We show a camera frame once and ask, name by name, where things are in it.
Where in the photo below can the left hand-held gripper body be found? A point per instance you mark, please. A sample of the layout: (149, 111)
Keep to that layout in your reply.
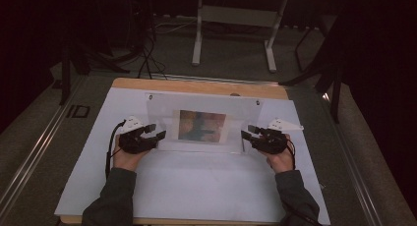
(134, 143)

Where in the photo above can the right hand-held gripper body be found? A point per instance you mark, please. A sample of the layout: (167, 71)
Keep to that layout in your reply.
(273, 142)

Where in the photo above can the clear acrylic photo frame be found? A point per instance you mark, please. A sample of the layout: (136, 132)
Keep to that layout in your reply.
(164, 104)

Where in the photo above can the colourful photo print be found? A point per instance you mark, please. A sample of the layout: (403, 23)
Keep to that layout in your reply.
(201, 126)

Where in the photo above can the person's left hand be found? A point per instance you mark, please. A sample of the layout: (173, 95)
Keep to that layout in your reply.
(126, 160)

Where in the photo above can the person's right hand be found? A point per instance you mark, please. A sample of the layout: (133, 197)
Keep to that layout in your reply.
(281, 162)

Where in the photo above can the wooden table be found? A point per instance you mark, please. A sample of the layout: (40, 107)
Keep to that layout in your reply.
(196, 86)

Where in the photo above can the white table cover sheet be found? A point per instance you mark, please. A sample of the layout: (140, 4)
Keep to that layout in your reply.
(196, 186)

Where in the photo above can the black metal stand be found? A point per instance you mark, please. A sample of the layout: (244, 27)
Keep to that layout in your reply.
(65, 75)
(335, 95)

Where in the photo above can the metal floor rail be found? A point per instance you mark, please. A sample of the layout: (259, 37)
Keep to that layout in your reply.
(350, 160)
(36, 147)

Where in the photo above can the white metal desk frame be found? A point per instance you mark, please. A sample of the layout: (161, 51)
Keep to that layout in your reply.
(236, 16)

